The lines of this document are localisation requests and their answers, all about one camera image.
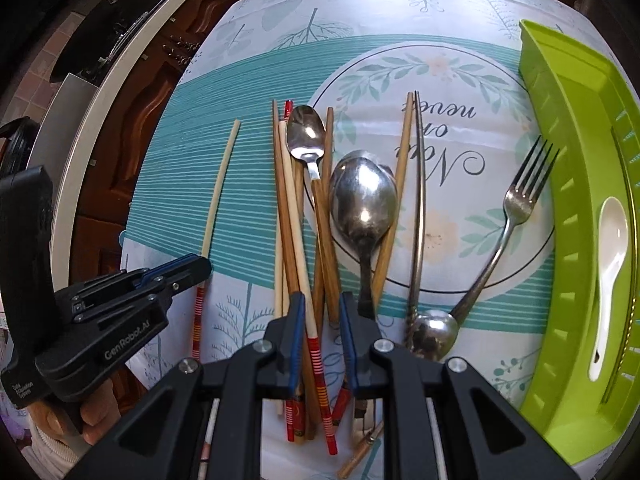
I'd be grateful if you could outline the wooden chopstick red end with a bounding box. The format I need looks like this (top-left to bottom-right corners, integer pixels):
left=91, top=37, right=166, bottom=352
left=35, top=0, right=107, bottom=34
left=371, top=91, right=415, bottom=307

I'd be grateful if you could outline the leaf print tablecloth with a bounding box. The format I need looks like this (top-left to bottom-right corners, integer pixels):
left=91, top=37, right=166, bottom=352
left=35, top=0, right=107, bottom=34
left=120, top=0, right=616, bottom=480

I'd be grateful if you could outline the wooden chopstick metal ferrule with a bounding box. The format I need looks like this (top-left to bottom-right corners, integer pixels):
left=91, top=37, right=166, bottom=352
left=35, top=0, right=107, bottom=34
left=337, top=420, right=386, bottom=480

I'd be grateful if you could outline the large metal spoon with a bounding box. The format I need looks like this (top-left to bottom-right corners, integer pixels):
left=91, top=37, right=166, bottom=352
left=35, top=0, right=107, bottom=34
left=329, top=149, right=399, bottom=320

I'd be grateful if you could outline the cream chopstick red striped end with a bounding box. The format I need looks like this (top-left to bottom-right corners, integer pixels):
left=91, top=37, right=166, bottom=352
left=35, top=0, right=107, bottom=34
left=277, top=121, right=338, bottom=457
left=191, top=120, right=242, bottom=361

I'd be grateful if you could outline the dark brown wooden chopstick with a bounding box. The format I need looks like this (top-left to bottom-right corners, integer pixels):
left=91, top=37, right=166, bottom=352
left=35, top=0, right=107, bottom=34
left=311, top=179, right=341, bottom=323

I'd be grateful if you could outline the green plastic utensil tray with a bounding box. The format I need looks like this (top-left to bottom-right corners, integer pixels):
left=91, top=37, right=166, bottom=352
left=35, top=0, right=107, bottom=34
left=517, top=19, right=640, bottom=468

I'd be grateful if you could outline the plain wooden chopstick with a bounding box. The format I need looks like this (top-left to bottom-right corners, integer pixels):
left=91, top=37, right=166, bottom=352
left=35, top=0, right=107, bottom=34
left=271, top=100, right=293, bottom=311
left=312, top=106, right=335, bottom=321

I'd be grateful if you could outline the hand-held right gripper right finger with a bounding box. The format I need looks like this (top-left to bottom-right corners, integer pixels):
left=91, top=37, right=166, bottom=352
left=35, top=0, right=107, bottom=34
left=339, top=291, right=581, bottom=480

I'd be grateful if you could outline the brown wooden cabinet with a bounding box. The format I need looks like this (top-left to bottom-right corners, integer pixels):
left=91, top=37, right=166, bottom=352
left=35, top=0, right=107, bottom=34
left=65, top=0, right=281, bottom=411

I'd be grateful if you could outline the small metal spoon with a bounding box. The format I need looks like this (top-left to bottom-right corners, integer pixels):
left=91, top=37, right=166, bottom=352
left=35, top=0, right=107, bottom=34
left=286, top=105, right=327, bottom=183

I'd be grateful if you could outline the person's left hand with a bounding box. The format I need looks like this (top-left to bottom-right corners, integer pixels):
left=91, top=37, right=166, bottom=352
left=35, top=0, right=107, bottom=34
left=30, top=377, right=123, bottom=446

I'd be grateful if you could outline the black basket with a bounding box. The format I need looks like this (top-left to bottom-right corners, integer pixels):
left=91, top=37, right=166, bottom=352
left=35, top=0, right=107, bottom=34
left=0, top=116, right=41, bottom=181

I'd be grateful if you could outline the person's left forearm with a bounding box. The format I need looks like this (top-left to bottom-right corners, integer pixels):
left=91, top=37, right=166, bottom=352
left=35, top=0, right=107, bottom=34
left=27, top=425, right=101, bottom=480

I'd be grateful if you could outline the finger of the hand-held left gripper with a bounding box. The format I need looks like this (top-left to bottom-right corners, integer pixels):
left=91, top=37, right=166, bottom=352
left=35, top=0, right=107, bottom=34
left=57, top=255, right=212, bottom=305
left=74, top=281, right=182, bottom=329

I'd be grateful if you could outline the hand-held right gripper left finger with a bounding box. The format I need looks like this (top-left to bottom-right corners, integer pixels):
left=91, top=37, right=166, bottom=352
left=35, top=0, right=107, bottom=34
left=65, top=291, right=307, bottom=480

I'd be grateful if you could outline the metal fork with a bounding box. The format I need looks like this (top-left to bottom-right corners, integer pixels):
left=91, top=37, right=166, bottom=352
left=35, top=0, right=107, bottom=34
left=450, top=135, right=561, bottom=321

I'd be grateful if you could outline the beige countertop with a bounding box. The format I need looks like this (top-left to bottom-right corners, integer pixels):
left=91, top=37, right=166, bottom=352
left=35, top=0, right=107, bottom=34
left=50, top=0, right=236, bottom=281

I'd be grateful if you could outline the white plastic spoon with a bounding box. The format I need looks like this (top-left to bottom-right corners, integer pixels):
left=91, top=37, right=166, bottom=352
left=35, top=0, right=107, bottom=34
left=587, top=196, right=630, bottom=380

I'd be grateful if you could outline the stainless steel panel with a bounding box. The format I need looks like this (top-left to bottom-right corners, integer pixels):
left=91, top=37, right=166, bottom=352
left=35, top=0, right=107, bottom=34
left=30, top=72, right=98, bottom=171

